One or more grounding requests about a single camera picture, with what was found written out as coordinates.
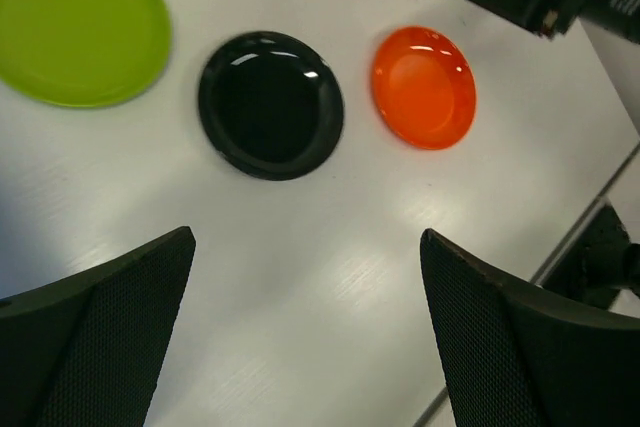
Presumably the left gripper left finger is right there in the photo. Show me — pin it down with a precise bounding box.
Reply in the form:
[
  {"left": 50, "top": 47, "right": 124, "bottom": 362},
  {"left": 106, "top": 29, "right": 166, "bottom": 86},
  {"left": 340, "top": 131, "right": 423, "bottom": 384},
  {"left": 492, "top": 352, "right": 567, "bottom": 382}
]
[{"left": 1, "top": 226, "right": 195, "bottom": 426}]

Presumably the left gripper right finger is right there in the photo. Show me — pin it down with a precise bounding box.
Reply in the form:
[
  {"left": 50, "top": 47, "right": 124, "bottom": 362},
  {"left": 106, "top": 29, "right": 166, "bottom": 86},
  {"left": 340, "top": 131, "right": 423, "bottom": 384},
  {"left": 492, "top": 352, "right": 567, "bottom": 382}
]
[{"left": 420, "top": 229, "right": 639, "bottom": 426}]

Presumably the orange plastic plate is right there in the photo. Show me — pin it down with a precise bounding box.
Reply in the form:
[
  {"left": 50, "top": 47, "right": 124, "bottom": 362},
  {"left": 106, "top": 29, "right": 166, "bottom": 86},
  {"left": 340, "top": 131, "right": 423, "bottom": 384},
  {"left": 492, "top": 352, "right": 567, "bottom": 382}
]
[{"left": 370, "top": 26, "right": 477, "bottom": 150}]

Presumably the black plastic plate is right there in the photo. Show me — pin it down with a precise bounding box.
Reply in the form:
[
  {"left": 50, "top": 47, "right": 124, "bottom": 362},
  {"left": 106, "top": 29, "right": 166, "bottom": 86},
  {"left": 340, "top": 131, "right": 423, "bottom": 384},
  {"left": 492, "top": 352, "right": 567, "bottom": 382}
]
[{"left": 197, "top": 31, "right": 345, "bottom": 181}]

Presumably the green plastic plate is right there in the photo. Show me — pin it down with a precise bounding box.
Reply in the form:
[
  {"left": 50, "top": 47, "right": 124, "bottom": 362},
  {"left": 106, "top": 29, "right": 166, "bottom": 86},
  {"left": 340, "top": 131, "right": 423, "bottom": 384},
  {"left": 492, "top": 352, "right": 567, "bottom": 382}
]
[{"left": 1, "top": 0, "right": 172, "bottom": 108}]

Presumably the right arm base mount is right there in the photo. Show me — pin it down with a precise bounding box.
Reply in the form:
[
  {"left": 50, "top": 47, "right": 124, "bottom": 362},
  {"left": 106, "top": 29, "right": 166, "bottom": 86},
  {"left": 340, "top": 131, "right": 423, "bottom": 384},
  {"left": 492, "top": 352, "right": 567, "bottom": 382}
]
[{"left": 542, "top": 204, "right": 639, "bottom": 310}]

